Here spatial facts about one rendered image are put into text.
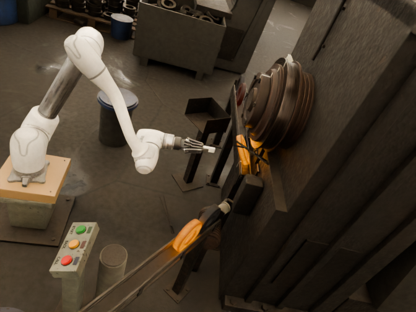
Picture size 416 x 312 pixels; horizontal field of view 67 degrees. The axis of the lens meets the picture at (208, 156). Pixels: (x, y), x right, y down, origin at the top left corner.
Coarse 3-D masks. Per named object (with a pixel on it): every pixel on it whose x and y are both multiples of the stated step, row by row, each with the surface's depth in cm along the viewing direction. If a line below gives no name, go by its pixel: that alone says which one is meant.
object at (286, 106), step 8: (280, 64) 153; (288, 64) 143; (296, 64) 149; (288, 72) 140; (296, 72) 143; (288, 80) 139; (296, 80) 140; (288, 88) 138; (296, 88) 139; (288, 96) 138; (296, 96) 138; (280, 104) 138; (288, 104) 138; (280, 112) 138; (288, 112) 139; (280, 120) 140; (288, 120) 140; (272, 128) 141; (280, 128) 142; (264, 136) 149; (272, 136) 146; (280, 136) 145; (256, 144) 159; (264, 144) 152; (272, 144) 151
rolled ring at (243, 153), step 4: (236, 136) 186; (240, 136) 184; (236, 140) 182; (240, 140) 181; (244, 140) 193; (244, 144) 193; (240, 148) 180; (244, 148) 194; (240, 152) 180; (244, 152) 180; (240, 156) 180; (244, 156) 180; (248, 156) 194; (244, 160) 182; (248, 160) 189; (244, 164) 185
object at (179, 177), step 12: (192, 108) 230; (204, 108) 237; (216, 108) 230; (192, 120) 225; (204, 120) 229; (216, 120) 212; (228, 120) 219; (204, 132) 214; (204, 144) 236; (192, 156) 244; (192, 168) 249; (180, 180) 260; (192, 180) 260
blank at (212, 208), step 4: (216, 204) 146; (208, 208) 141; (212, 208) 141; (216, 208) 142; (220, 208) 146; (204, 212) 140; (208, 212) 139; (212, 212) 140; (216, 212) 144; (204, 216) 139; (208, 216) 139; (212, 216) 142; (216, 216) 148; (200, 220) 139; (204, 220) 138; (208, 220) 141; (212, 220) 148; (204, 224) 139; (208, 224) 148; (204, 228) 144; (200, 232) 142
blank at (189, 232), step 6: (192, 222) 130; (198, 222) 132; (186, 228) 128; (192, 228) 128; (198, 228) 135; (180, 234) 127; (186, 234) 127; (192, 234) 137; (180, 240) 127; (186, 240) 136; (192, 240) 139; (174, 246) 130; (180, 246) 129
